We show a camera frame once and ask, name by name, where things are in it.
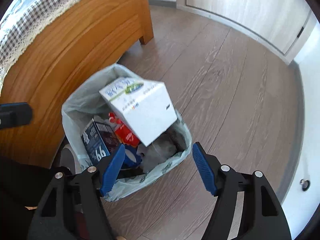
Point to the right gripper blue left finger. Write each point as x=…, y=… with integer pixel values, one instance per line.
x=113, y=167

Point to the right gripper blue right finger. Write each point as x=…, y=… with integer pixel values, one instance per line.
x=207, y=167

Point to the dark blue carton box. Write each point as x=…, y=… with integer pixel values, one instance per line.
x=99, y=140

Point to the white milk carton box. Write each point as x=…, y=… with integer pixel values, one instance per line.
x=144, y=106

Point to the trash bin with pale bag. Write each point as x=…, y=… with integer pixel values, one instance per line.
x=143, y=165

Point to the orange wooden bed footboard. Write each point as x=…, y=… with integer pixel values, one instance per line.
x=93, y=34

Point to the round metal door stop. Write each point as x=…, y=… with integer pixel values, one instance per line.
x=305, y=184

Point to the brown checkered bedspread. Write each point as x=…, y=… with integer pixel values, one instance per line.
x=22, y=22

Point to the beige wooden door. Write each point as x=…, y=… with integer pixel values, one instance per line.
x=282, y=26

